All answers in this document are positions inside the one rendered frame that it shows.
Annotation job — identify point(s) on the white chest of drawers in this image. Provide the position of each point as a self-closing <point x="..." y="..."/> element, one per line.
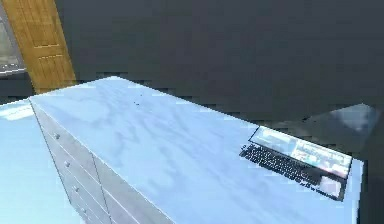
<point x="160" y="150"/>

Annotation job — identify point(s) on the brown wooden room door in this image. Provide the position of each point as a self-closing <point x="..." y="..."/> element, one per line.
<point x="41" y="43"/>

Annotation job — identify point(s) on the silver laptop with backlit keys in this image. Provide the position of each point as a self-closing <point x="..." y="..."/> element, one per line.
<point x="300" y="161"/>

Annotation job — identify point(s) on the grey framed window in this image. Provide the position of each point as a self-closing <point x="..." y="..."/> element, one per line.
<point x="7" y="50"/>

